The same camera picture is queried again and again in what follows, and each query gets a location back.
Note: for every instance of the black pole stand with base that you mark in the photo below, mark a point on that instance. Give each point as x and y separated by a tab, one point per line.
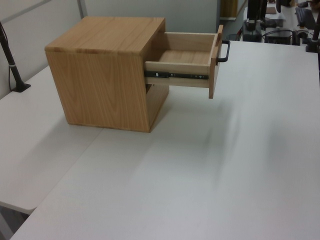
15	75

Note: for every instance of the wooden panel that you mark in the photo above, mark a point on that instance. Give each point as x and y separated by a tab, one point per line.
228	8

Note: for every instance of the black monitor stand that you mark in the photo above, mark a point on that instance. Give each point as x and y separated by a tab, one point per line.
252	22

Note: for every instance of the black computer box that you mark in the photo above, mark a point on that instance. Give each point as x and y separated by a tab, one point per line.
278	37

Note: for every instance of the black keyboard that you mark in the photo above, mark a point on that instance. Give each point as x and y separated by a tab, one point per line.
306	16

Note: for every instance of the wooden drawer cabinet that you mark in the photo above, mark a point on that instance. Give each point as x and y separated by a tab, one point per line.
100	82

